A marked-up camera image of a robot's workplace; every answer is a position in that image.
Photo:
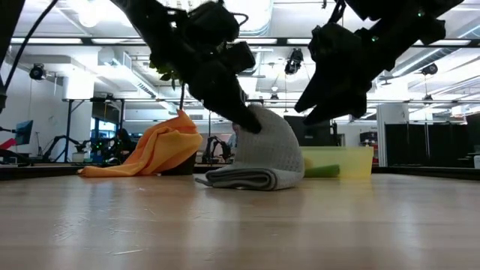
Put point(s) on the black partition curtain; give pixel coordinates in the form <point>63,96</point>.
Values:
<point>442,142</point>

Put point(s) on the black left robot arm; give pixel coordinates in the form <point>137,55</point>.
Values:
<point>157,26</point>

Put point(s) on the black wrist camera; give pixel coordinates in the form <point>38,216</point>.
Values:
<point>240,56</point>
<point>330,41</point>

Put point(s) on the orange microfiber towel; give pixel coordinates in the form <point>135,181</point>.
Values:
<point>165,146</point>

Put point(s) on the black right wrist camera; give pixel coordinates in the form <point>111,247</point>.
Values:
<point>330,41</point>

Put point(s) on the large dark monitor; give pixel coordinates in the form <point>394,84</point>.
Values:
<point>315,131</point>

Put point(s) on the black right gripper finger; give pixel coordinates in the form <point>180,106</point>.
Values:
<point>317,95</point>
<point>341,110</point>

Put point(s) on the green leafy plant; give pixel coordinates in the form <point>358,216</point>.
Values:
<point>165,77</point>

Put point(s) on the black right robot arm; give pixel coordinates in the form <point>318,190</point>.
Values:
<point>397,22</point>

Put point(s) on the blue screen monitor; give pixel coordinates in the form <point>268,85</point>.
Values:
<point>24,131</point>

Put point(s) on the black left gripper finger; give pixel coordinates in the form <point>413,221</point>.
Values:
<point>242,116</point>

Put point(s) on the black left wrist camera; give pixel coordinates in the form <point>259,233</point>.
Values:
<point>240,56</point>

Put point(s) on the black plant pot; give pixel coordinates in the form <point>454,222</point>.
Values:
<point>185,168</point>

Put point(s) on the yellow-green plastic bin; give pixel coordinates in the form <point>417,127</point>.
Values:
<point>352,161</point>

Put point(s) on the black rack frame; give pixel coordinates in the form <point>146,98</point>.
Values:
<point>68,123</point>

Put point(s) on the black hanging camera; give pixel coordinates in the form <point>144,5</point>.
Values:
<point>294,62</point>
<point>430,69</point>

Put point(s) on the person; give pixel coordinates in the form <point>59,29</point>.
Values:
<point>122,142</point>

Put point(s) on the grey waffle microfiber towel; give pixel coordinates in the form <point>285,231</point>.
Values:
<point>270,153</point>

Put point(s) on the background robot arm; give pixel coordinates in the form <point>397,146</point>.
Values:
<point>215,148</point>
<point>56,144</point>

